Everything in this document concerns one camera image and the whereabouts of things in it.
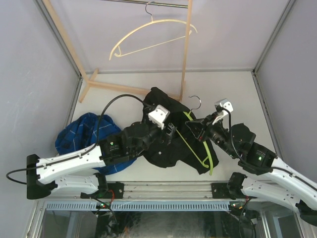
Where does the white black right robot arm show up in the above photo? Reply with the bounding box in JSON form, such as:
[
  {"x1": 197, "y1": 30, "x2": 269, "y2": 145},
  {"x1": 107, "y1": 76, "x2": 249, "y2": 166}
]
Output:
[{"x1": 186, "y1": 117, "x2": 317, "y2": 226}]

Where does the black left camera cable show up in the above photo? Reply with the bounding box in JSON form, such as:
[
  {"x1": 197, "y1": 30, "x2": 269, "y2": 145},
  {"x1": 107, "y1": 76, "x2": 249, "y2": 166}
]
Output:
[{"x1": 95, "y1": 94, "x2": 154, "y2": 147}]

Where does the black button shirt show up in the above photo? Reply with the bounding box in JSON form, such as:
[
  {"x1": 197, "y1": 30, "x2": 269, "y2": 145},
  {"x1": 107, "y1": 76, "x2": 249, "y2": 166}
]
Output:
[{"x1": 143, "y1": 87, "x2": 219, "y2": 175}]

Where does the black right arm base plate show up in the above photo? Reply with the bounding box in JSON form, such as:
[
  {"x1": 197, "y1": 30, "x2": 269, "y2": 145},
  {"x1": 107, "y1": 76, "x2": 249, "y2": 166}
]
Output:
[{"x1": 211, "y1": 182, "x2": 246, "y2": 200}]

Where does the green plastic hanger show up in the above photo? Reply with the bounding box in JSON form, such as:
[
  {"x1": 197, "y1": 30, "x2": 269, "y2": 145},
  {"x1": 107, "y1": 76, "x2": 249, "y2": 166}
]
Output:
[{"x1": 175, "y1": 95, "x2": 215, "y2": 176}]

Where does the black right camera cable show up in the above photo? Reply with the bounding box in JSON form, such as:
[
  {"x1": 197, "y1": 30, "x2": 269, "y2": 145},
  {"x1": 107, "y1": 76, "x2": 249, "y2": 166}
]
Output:
[{"x1": 222, "y1": 108, "x2": 246, "y2": 162}]

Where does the blue plaid shirt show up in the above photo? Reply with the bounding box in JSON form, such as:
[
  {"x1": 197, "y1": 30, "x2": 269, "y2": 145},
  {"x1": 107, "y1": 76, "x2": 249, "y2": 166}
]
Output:
[{"x1": 54, "y1": 112, "x2": 138, "y2": 176}]

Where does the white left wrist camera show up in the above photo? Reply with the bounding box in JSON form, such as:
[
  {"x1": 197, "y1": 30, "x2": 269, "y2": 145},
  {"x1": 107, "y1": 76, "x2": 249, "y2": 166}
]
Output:
[{"x1": 148, "y1": 105, "x2": 170, "y2": 130}]

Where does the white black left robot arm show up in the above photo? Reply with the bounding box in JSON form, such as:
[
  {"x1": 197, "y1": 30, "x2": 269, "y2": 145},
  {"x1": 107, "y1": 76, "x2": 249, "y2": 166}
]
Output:
[{"x1": 26, "y1": 122, "x2": 176, "y2": 200}]

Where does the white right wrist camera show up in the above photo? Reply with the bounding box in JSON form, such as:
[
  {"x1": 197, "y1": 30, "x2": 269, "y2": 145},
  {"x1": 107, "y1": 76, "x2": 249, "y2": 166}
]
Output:
[{"x1": 212, "y1": 98, "x2": 233, "y2": 124}]

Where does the beige plastic hanger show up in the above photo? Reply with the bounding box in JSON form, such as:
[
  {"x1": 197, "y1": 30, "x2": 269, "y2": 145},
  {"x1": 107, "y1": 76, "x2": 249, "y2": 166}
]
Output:
[{"x1": 108, "y1": 0, "x2": 198, "y2": 60}]

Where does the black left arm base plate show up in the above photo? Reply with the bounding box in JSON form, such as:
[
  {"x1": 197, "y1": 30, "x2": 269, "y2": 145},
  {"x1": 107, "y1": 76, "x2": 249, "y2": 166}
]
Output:
[{"x1": 80, "y1": 182, "x2": 124, "y2": 199}]

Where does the black camera cable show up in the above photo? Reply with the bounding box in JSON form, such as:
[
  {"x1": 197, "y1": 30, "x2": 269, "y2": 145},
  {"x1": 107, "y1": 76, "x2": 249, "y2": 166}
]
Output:
[
  {"x1": 95, "y1": 94, "x2": 154, "y2": 147},
  {"x1": 222, "y1": 108, "x2": 246, "y2": 162}
]

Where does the metal hanging rod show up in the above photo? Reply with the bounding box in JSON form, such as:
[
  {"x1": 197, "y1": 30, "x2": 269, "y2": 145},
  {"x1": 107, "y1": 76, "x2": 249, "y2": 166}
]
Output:
[{"x1": 104, "y1": 0, "x2": 188, "y2": 8}]

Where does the wooden clothes rack frame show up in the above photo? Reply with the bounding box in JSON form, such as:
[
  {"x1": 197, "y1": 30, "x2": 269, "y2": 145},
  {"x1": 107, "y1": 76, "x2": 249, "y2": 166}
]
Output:
[{"x1": 42, "y1": 0, "x2": 193, "y2": 103}]

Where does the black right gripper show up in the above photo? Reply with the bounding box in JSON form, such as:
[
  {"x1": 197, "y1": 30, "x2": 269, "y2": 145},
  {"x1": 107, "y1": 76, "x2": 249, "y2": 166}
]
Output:
[{"x1": 186, "y1": 112, "x2": 238, "y2": 159}]

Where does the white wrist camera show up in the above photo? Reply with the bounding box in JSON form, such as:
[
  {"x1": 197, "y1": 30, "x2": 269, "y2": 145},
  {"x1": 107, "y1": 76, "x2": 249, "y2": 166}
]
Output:
[
  {"x1": 212, "y1": 98, "x2": 233, "y2": 124},
  {"x1": 148, "y1": 105, "x2": 170, "y2": 130}
]

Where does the blue slotted cable duct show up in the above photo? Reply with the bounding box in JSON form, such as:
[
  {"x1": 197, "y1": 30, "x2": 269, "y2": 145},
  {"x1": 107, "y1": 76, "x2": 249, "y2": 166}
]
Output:
[{"x1": 46, "y1": 201, "x2": 230, "y2": 212}]

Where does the aluminium extrusion rail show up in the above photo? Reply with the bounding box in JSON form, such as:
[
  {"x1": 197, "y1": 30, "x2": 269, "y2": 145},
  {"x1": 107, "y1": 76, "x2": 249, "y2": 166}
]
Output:
[{"x1": 36, "y1": 180, "x2": 305, "y2": 201}]

